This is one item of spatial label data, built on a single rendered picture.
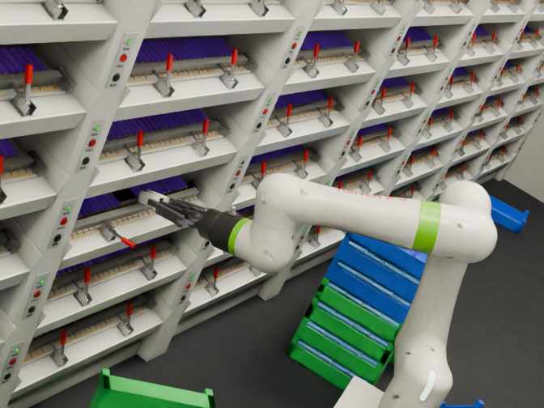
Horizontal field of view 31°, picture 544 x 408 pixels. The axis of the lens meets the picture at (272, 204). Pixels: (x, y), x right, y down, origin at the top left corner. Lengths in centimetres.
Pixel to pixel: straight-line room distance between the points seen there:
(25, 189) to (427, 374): 101
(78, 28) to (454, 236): 91
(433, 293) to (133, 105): 87
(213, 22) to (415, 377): 94
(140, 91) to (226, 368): 119
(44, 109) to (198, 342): 140
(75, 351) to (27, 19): 112
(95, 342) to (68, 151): 79
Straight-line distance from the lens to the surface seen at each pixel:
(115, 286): 252
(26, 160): 201
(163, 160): 233
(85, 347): 261
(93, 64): 193
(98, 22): 184
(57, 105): 191
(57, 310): 237
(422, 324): 243
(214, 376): 299
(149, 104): 210
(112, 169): 219
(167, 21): 200
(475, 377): 373
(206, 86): 231
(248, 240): 219
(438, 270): 237
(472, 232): 213
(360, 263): 304
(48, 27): 174
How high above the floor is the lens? 167
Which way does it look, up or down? 23 degrees down
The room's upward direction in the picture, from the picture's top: 25 degrees clockwise
